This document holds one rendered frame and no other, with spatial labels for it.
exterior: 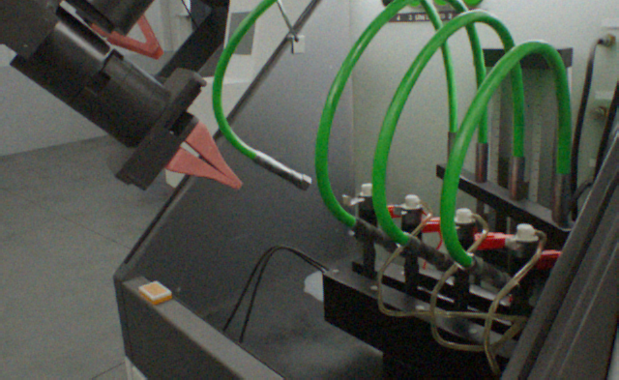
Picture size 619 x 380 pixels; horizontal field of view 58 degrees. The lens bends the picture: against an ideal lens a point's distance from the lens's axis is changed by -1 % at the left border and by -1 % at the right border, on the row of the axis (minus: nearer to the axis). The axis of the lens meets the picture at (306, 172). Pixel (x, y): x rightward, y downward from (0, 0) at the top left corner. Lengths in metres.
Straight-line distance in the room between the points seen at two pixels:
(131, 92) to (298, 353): 0.61
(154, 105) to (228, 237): 0.63
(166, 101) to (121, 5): 0.08
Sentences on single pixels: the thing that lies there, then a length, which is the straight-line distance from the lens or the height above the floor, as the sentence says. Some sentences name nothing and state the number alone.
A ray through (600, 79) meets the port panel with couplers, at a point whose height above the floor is 1.25.
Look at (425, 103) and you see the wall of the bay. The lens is 1.07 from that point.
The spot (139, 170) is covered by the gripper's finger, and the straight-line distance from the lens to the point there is 0.45.
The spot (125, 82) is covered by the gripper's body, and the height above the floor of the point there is 1.31.
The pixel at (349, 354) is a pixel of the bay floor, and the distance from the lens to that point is 0.94.
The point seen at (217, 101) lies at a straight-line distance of 0.79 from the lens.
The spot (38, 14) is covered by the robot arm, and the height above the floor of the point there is 1.36.
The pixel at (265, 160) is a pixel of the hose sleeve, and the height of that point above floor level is 1.15.
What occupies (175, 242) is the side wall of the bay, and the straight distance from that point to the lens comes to 1.00.
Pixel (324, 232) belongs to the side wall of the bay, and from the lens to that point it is 1.20.
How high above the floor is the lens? 1.35
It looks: 15 degrees down
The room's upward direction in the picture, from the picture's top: 3 degrees counter-clockwise
